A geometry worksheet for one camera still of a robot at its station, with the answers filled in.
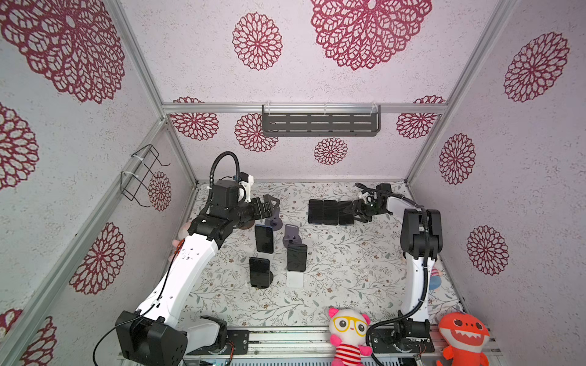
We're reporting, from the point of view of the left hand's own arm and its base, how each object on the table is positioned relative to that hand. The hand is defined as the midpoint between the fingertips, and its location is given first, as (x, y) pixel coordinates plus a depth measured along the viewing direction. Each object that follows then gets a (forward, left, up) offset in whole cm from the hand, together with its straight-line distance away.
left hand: (268, 207), depth 75 cm
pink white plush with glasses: (-33, -25, -20) cm, 46 cm away
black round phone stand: (-14, +1, -28) cm, 31 cm away
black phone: (+19, -19, -28) cm, 39 cm away
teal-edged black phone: (+14, -32, -23) cm, 42 cm away
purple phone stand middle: (+3, -8, -23) cm, 24 cm away
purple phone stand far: (+10, 0, -24) cm, 26 cm away
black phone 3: (-10, +6, -30) cm, 32 cm away
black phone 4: (-4, -10, -30) cm, 31 cm away
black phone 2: (+19, -26, -28) cm, 43 cm away
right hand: (+17, -35, -25) cm, 46 cm away
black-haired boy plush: (-17, -60, -23) cm, 66 cm away
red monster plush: (-36, -59, -19) cm, 72 cm away
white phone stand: (-14, -9, -28) cm, 33 cm away
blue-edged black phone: (-3, +3, -18) cm, 18 cm away
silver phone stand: (-4, +5, -26) cm, 27 cm away
